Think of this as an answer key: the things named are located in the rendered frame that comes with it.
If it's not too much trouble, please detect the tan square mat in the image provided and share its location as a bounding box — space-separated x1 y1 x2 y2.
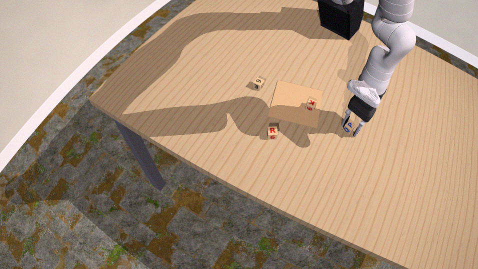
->
268 80 323 129

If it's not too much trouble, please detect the beige letter block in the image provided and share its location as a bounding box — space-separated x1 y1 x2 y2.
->
343 120 356 135
266 126 278 140
305 98 317 113
252 77 265 91

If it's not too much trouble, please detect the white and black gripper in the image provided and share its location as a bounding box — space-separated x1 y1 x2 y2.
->
341 65 390 137

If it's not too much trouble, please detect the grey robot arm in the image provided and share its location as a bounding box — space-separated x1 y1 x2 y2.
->
365 0 416 81

